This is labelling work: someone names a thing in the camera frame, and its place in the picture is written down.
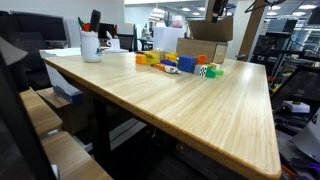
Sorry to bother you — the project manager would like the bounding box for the white paper sheet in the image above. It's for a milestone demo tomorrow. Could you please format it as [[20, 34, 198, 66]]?
[[39, 47, 129, 60]]

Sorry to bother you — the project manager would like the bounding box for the small white container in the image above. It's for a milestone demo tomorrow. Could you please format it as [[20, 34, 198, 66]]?
[[105, 30, 122, 52]]

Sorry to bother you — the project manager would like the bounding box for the brown cardboard shipping box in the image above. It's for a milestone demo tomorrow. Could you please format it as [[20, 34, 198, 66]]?
[[175, 15, 234, 64]]

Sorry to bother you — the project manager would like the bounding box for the large blue block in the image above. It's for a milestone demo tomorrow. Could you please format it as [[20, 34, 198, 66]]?
[[177, 55, 198, 74]]

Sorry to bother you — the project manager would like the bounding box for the orange toy brick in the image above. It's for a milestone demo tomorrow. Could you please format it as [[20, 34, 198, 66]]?
[[135, 54, 148, 65]]

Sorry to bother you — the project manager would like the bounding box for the black table leg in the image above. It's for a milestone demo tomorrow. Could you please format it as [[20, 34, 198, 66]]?
[[91, 99, 113, 168]]

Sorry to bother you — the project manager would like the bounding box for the large black monitor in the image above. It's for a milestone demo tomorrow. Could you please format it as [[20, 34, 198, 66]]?
[[9, 10, 68, 43]]

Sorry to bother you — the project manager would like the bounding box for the white and blue box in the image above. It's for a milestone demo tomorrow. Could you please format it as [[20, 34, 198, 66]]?
[[44, 63, 84, 106]]

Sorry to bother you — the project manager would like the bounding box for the white mug with print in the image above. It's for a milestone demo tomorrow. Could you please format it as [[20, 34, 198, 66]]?
[[79, 29, 103, 64]]

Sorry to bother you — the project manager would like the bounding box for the grey equipment box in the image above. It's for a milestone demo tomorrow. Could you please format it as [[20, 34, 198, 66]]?
[[266, 18, 298, 34]]

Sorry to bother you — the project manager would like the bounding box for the black panel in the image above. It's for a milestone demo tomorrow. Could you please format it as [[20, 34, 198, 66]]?
[[0, 34, 58, 180]]

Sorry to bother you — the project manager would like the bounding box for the tan wooden block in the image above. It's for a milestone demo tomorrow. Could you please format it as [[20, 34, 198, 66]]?
[[152, 49, 167, 61]]

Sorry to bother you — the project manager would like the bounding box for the brown storage carton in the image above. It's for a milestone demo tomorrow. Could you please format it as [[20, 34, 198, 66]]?
[[35, 87, 96, 136]]

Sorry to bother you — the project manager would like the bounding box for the wooden pillar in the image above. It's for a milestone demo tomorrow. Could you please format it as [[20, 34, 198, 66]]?
[[237, 0, 269, 62]]

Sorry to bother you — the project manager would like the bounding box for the white electronic device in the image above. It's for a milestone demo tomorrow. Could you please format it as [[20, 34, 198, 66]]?
[[282, 100, 312, 114]]

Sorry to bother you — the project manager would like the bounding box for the flat blue toy brick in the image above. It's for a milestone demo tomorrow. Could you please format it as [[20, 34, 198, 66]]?
[[160, 59, 178, 68]]

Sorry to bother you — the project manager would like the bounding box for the yellow toy brick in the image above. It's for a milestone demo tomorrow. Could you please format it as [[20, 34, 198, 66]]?
[[165, 52, 179, 64]]

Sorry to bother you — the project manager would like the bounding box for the grey plastic cover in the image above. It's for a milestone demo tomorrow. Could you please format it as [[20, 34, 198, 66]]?
[[292, 109, 320, 164]]

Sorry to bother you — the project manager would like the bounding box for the yellow toy block with stickers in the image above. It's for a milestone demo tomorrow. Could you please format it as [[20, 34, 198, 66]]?
[[143, 50, 161, 66]]

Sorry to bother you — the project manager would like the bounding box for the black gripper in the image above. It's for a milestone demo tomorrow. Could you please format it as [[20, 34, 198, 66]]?
[[211, 0, 230, 24]]

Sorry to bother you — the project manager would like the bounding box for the black marker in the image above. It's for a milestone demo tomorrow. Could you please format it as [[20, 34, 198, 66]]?
[[89, 9, 102, 33]]

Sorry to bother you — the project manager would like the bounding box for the wooden shelf board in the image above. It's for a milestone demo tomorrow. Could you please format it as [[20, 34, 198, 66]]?
[[19, 87, 64, 139], [41, 130, 114, 180]]

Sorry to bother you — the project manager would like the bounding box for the black office chair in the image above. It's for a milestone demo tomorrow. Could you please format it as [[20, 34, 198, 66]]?
[[118, 23, 139, 53]]

